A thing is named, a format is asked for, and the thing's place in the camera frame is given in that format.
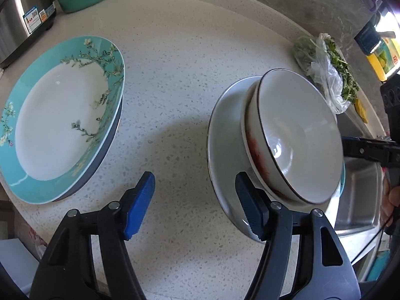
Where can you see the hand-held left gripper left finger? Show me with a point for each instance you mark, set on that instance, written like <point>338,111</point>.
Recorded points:
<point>139,206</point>

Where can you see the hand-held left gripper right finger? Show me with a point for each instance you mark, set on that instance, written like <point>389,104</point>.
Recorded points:
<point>251,206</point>

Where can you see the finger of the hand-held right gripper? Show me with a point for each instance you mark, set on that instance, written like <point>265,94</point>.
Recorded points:
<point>368,150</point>

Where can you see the large white deep bowl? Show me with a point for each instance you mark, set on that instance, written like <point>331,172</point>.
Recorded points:
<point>225,150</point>

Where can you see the white plate dark rim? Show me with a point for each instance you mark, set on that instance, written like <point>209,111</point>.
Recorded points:
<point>100,155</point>

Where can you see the white bowl black rim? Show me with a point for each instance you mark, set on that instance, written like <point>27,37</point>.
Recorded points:
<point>297,131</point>

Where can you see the large teal floral plate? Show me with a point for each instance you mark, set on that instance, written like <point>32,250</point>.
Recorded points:
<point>62,115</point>

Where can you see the person's right hand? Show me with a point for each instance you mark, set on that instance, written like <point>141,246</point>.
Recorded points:
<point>390,206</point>

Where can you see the yellow sponge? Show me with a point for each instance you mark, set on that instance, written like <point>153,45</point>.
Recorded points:
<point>361,109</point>

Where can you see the teal bowl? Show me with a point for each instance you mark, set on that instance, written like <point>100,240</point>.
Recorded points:
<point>343,178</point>

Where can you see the yellow food container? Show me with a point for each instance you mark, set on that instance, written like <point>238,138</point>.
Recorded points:
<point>379,61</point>

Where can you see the dark blue cup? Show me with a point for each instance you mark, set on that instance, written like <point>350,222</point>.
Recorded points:
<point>367,39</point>

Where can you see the plastic bag of greens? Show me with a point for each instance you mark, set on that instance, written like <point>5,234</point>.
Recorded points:
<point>328,68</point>

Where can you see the stainless steel rice cooker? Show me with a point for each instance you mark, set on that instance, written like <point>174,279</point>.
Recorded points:
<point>18,15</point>

